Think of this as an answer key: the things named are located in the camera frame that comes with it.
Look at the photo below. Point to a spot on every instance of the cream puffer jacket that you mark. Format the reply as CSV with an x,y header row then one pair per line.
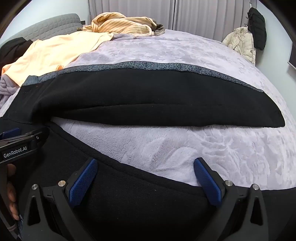
x,y
241,44

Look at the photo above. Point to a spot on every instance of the grey quilted headboard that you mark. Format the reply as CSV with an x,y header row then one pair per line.
x,y
46,26

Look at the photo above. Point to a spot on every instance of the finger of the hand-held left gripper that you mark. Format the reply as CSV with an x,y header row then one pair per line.
x,y
9,134

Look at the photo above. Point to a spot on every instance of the grey curtains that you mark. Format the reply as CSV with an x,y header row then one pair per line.
x,y
175,15

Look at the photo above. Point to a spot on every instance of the lilac fleece blanket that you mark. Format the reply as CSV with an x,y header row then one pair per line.
x,y
185,53

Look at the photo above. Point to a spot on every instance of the peach shirt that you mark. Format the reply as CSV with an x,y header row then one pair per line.
x,y
50,53

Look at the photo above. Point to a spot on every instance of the person's left hand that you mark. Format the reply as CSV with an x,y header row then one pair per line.
x,y
11,194

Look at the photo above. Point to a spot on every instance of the dark cloth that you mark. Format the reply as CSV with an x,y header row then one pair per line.
x,y
12,49

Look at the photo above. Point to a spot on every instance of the black hanging jacket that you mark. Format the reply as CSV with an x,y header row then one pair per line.
x,y
257,27

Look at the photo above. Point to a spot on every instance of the beige striped garment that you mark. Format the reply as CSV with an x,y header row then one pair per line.
x,y
120,24

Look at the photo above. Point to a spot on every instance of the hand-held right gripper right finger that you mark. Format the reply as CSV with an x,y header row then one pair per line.
x,y
208,183

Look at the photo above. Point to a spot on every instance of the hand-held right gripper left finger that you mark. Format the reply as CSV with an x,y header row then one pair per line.
x,y
82,183

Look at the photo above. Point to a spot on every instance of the black pants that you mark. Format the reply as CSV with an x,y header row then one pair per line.
x,y
150,97

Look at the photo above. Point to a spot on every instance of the olive grey garment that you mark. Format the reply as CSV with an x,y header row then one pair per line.
x,y
159,29

